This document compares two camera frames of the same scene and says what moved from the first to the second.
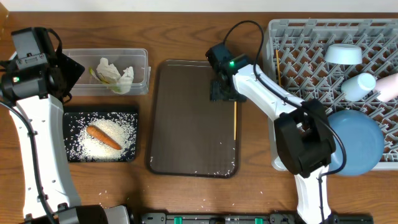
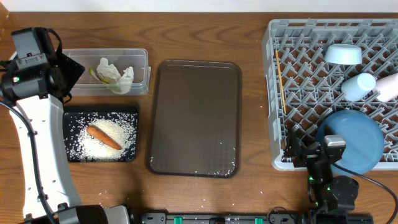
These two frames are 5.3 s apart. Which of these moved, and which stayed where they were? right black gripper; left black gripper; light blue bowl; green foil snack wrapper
Moved: right black gripper
Stayed: light blue bowl; green foil snack wrapper; left black gripper
